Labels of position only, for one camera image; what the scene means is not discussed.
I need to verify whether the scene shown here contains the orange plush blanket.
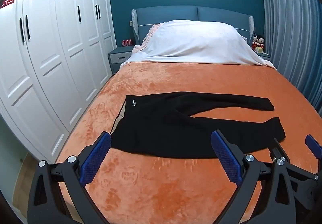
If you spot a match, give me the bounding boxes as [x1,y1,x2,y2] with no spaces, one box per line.
[57,59,322,224]

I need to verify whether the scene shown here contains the white bed sheet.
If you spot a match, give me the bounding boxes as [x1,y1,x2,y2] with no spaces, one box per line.
[121,20,278,71]

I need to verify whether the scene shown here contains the white wardrobe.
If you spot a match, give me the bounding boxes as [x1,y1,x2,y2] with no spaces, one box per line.
[0,0,117,158]

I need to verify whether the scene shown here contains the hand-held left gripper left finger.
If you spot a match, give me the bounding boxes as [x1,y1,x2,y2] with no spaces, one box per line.
[27,132,111,224]

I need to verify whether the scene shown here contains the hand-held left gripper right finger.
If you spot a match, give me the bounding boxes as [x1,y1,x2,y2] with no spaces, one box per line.
[211,130,297,224]

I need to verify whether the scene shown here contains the blue upholstered bed headboard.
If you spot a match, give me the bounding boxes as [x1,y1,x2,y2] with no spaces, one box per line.
[131,5,254,50]

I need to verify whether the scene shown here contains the black pants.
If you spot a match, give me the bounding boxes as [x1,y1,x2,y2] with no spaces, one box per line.
[110,91,286,159]

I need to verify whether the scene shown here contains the grey blue curtain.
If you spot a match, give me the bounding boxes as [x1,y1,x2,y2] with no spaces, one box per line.
[259,0,322,114]

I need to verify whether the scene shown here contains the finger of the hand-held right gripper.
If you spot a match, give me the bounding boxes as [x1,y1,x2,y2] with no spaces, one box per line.
[305,135,322,156]
[268,137,319,182]

